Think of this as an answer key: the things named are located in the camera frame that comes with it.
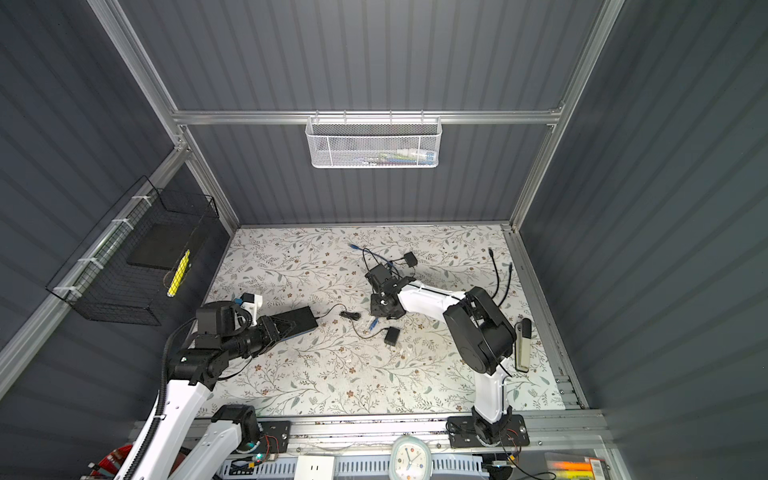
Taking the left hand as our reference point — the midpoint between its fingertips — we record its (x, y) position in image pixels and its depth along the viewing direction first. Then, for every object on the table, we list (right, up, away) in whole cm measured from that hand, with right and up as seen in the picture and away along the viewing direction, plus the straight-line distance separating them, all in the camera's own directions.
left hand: (293, 326), depth 75 cm
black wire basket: (-39, +15, -4) cm, 42 cm away
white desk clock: (+29, -29, -6) cm, 42 cm away
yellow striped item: (-26, +13, -4) cm, 30 cm away
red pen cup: (-32, -25, -15) cm, 43 cm away
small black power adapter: (+32, +16, +33) cm, 49 cm away
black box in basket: (-35, +21, +3) cm, 41 cm away
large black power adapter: (+25, -6, +14) cm, 30 cm away
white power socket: (+8, -30, -8) cm, 32 cm away
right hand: (+22, 0, +20) cm, 30 cm away
